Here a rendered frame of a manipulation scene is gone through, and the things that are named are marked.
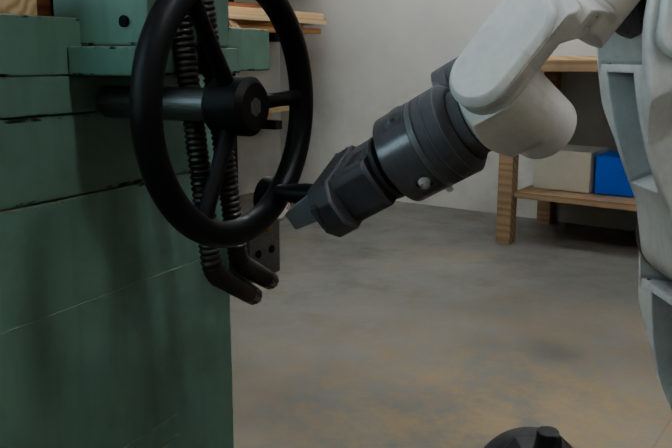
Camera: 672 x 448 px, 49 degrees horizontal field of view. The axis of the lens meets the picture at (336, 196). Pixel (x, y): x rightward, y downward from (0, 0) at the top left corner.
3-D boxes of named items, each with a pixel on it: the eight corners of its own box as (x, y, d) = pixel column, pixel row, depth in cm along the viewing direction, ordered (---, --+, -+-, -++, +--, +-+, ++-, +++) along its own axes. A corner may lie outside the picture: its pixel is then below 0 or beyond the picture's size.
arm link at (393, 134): (348, 266, 70) (454, 214, 64) (288, 185, 68) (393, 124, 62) (381, 205, 81) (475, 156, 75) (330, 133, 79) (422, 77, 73)
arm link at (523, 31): (530, 159, 65) (632, 34, 63) (478, 116, 59) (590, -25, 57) (484, 126, 70) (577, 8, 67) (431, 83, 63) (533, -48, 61)
